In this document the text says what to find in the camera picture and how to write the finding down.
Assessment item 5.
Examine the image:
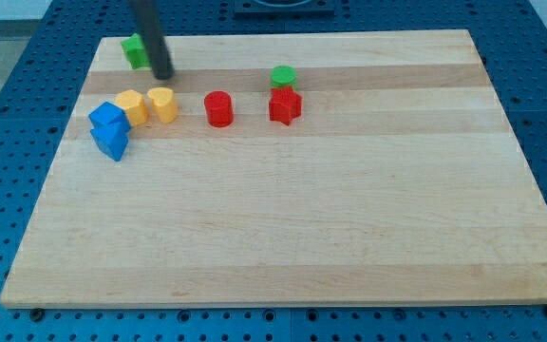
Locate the red star block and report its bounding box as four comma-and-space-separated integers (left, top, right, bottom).
269, 85, 303, 125

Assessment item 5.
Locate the green circle block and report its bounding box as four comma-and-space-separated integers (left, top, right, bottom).
270, 66, 297, 88

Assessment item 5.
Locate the green star block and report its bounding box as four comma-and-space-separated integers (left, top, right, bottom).
121, 33, 150, 69

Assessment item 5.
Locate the wooden board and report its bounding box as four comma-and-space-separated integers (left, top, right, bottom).
0, 29, 547, 309

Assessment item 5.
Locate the red cylinder block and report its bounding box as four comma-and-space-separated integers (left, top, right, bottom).
204, 90, 234, 127

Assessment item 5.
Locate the yellow heart block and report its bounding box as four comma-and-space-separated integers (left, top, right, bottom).
147, 87, 179, 124

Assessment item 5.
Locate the yellow hexagon block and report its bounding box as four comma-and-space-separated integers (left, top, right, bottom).
114, 89, 149, 127

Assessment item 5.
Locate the blue triangle block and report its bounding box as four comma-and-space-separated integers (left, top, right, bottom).
90, 123, 129, 162

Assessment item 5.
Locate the blue cube block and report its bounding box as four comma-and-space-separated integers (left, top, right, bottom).
88, 102, 131, 132

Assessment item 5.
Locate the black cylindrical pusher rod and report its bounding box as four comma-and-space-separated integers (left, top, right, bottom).
128, 0, 175, 81

